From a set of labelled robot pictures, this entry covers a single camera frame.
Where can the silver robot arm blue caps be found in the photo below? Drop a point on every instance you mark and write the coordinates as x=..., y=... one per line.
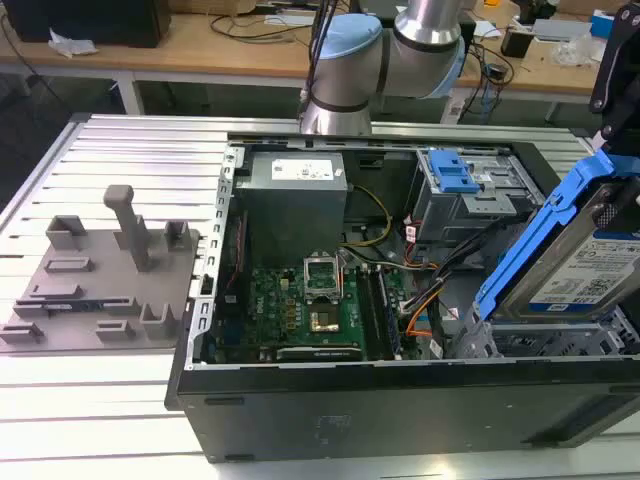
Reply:
x=425, y=50

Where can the clear plastic bag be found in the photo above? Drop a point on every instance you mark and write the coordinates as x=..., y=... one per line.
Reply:
x=575, y=50

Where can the large black box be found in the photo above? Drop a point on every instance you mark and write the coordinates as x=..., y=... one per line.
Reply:
x=85, y=20

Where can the wooden desk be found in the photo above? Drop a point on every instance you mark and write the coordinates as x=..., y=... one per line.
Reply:
x=225, y=55

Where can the black graphics card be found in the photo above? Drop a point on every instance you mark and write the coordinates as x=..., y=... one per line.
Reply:
x=320, y=354

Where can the small black box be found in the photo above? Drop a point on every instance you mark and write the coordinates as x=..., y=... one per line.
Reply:
x=516, y=42

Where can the black RAM slot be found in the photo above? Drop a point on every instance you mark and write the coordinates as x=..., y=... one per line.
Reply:
x=367, y=310
x=389, y=320

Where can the blue cardboard box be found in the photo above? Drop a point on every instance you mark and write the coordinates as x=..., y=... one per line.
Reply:
x=602, y=25

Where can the grey parts rack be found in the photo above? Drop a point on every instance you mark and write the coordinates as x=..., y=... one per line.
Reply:
x=105, y=280

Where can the perforated metal disk bay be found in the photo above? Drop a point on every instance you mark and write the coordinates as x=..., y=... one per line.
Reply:
x=550, y=340

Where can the crumpled white plastic bag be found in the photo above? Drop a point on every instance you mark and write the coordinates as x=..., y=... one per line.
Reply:
x=70, y=44

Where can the blue plastic drive latch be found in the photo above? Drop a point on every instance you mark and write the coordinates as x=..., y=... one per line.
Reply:
x=452, y=172

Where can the hard disk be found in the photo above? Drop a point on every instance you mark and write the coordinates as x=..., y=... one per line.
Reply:
x=570, y=285

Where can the RAM stick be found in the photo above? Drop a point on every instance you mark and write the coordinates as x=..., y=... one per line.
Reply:
x=75, y=304

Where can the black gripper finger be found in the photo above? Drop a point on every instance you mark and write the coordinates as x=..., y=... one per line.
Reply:
x=614, y=210

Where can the grey power supply unit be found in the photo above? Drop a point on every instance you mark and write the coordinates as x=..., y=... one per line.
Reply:
x=290, y=215

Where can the CPU socket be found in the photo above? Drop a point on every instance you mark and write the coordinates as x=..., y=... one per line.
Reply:
x=324, y=321

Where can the green motherboard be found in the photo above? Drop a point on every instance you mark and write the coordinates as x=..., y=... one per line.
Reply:
x=280, y=310

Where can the black PC case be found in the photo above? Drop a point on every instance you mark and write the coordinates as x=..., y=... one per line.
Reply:
x=400, y=415

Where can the grey drive cage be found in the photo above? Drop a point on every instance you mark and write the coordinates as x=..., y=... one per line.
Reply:
x=445, y=215

